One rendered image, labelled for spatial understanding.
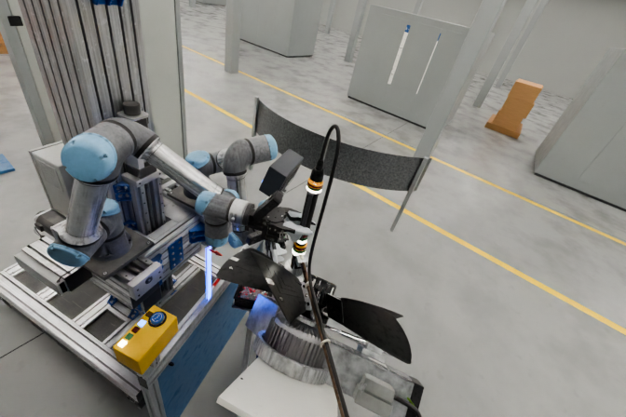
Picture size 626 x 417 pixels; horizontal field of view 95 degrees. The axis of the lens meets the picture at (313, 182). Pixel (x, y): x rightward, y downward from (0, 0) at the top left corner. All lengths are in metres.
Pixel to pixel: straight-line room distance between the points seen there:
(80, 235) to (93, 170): 0.31
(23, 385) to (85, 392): 0.32
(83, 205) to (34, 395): 1.53
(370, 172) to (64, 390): 2.60
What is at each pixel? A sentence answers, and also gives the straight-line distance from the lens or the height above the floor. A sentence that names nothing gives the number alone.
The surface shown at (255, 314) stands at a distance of 1.27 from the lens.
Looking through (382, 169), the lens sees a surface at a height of 0.77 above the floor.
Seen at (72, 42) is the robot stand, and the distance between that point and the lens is 1.28.
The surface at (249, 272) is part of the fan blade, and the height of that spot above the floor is 1.18.
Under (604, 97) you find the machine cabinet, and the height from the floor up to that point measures 1.57.
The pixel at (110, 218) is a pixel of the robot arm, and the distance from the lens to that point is 1.31.
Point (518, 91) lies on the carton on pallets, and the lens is 8.68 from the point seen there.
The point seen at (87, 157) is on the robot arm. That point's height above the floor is 1.61.
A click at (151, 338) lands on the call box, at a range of 1.15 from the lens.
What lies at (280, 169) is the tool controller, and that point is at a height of 1.24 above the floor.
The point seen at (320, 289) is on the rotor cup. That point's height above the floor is 1.25.
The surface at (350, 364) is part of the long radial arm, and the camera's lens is 1.09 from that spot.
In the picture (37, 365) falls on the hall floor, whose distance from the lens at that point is 2.52.
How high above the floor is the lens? 2.07
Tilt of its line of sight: 33 degrees down
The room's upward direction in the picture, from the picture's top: 13 degrees clockwise
